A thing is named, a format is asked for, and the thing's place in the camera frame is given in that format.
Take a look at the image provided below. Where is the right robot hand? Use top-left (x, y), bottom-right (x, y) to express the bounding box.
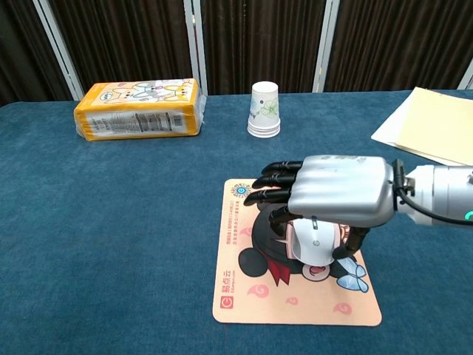
top-left (242, 155), bottom-right (398, 262)

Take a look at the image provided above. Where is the white computer mouse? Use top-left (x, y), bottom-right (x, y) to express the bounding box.
top-left (286, 216), bottom-right (352, 267)

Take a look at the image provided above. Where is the cartoon girl mouse pad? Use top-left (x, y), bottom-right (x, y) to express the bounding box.
top-left (212, 178), bottom-right (383, 327)

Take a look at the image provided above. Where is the pale yellow paper folder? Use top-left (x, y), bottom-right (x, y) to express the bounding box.
top-left (370, 87), bottom-right (473, 167)

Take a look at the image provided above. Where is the floral print paper cup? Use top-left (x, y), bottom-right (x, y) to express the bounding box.
top-left (247, 81), bottom-right (281, 130)

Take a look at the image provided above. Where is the dark brown pleated curtain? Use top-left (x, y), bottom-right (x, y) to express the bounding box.
top-left (201, 0), bottom-right (326, 95)
top-left (0, 0), bottom-right (73, 107)
top-left (50, 0), bottom-right (193, 100)
top-left (324, 0), bottom-right (473, 92)

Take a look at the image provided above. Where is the yellow tissue pack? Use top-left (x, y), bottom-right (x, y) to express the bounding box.
top-left (72, 77), bottom-right (207, 142)

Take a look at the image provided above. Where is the blue felt table cover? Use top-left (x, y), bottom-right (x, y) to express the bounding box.
top-left (0, 89), bottom-right (473, 355)

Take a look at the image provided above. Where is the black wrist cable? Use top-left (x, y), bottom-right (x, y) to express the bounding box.
top-left (392, 158), bottom-right (473, 226)

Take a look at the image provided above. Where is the white partition frame post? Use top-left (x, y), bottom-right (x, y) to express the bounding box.
top-left (312, 0), bottom-right (340, 93)
top-left (183, 0), bottom-right (208, 96)
top-left (32, 0), bottom-right (85, 101)
top-left (457, 61), bottom-right (473, 91)

